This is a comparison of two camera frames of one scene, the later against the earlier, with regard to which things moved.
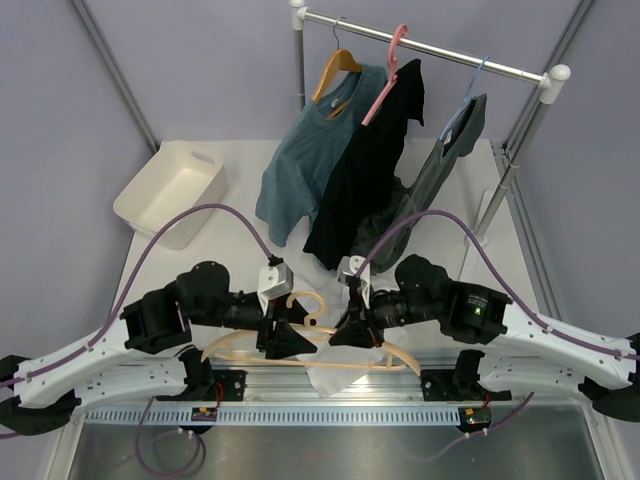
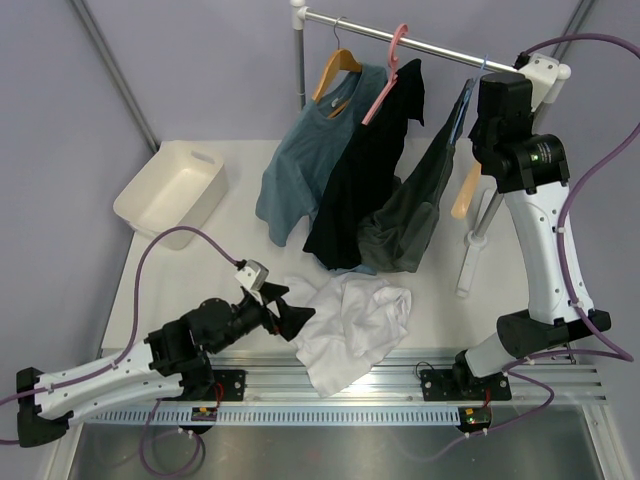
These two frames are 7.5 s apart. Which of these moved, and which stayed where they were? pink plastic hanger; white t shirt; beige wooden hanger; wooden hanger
Moved: beige wooden hanger
Stayed: pink plastic hanger; wooden hanger; white t shirt
